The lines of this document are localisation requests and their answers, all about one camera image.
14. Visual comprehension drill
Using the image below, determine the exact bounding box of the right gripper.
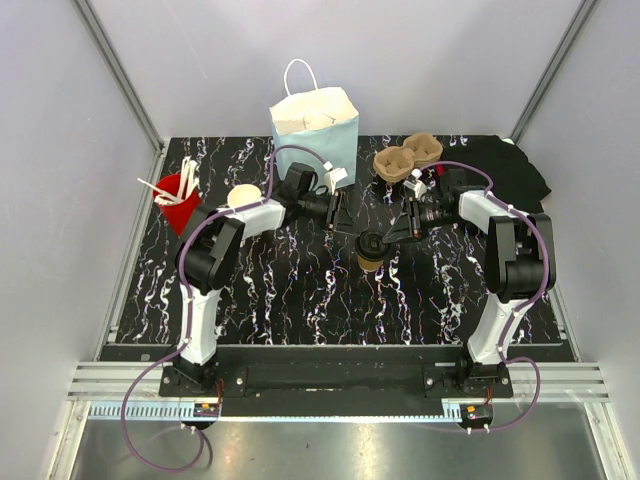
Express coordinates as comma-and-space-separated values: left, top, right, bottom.
382, 197, 464, 247

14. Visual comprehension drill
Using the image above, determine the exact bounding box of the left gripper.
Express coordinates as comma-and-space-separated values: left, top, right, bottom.
297, 190, 360, 237

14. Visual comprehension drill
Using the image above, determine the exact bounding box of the single black cup lid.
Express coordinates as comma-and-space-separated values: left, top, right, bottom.
355, 230, 389, 262

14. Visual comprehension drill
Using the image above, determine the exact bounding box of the stack of pulp cup carriers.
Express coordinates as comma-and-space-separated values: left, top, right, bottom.
373, 133, 444, 184

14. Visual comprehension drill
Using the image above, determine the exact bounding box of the stack of paper cups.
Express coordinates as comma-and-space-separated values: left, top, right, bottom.
227, 184, 262, 209

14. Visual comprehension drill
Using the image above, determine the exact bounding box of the light blue paper bag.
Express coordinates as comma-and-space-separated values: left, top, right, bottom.
269, 59, 359, 188

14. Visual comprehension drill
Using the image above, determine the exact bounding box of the single brown paper cup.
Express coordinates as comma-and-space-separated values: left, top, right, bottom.
357, 253, 386, 272

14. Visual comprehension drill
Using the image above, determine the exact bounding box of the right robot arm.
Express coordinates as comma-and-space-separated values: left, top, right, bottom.
383, 162, 555, 397

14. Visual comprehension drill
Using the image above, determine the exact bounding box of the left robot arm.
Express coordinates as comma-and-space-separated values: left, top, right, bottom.
171, 162, 358, 396

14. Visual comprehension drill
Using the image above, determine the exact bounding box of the black cloth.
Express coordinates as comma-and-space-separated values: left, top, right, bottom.
442, 136, 551, 213

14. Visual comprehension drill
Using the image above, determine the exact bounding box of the red cup with stirrers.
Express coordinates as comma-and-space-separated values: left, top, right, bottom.
137, 156, 201, 236

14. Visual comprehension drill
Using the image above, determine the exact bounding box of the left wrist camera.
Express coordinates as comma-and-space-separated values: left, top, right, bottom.
323, 162, 348, 194

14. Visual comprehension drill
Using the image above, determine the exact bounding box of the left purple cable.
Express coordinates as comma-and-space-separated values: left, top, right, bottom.
119, 144, 334, 474

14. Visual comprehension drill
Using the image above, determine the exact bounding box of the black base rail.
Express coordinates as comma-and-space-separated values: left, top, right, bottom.
159, 345, 513, 419

